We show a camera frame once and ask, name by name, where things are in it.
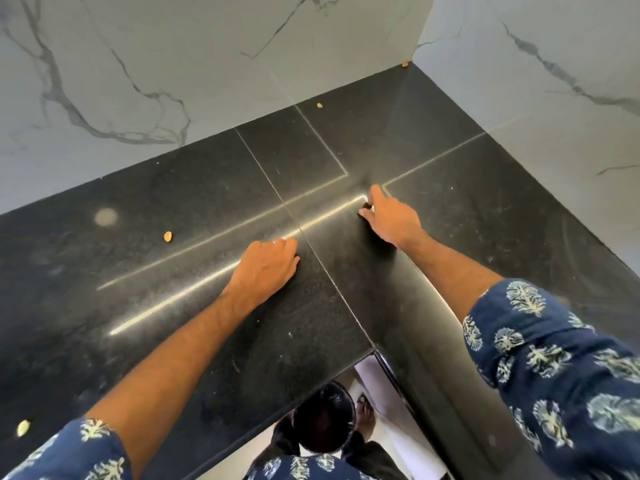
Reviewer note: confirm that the person's left fingers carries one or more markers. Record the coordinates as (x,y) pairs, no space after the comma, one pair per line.
(285,252)

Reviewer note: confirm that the blue floral patterned shirt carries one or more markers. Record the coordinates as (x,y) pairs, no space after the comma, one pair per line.
(550,374)

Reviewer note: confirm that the person's left forearm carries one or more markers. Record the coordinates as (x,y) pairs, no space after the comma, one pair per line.
(170,364)

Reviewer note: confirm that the person's left hand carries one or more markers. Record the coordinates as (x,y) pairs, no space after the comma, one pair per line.
(260,274)

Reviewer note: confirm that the person's right hand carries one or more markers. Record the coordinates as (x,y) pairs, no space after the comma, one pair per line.
(395,222)

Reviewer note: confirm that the black round container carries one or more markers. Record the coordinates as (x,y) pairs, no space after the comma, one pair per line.
(322,417)

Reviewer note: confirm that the person's right thumb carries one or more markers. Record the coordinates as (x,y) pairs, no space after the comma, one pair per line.
(371,217)

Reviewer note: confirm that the person's foot in sandal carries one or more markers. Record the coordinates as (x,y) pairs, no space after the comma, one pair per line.
(365,414)

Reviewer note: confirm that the person's right forearm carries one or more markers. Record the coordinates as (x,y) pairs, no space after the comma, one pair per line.
(450,277)

